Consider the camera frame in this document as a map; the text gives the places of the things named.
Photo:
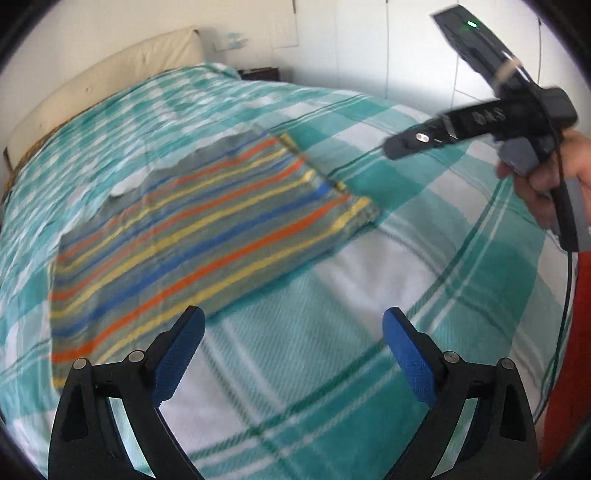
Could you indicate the person's red fleece clothing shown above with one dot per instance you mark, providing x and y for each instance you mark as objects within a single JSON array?
[{"x": 572, "y": 369}]

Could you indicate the cream padded headboard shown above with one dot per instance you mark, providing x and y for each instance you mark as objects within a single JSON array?
[{"x": 115, "y": 64}]

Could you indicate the person's right hand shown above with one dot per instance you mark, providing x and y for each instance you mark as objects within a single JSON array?
[{"x": 535, "y": 189}]

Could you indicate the teal white plaid blanket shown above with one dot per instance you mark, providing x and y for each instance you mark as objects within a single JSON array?
[{"x": 369, "y": 258}]

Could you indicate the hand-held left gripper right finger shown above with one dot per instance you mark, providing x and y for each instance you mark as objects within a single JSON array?
[{"x": 404, "y": 346}]

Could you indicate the white wardrobe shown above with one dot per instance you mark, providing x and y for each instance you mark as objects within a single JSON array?
[{"x": 369, "y": 46}]

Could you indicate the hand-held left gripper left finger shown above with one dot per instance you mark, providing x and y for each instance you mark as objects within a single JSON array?
[{"x": 184, "y": 341}]

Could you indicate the dark wooden nightstand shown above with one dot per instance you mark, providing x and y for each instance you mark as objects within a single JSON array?
[{"x": 261, "y": 74}]

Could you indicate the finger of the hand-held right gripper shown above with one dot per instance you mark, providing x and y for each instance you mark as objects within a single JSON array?
[{"x": 418, "y": 137}]

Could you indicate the striped towel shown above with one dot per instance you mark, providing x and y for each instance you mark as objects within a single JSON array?
[{"x": 194, "y": 230}]

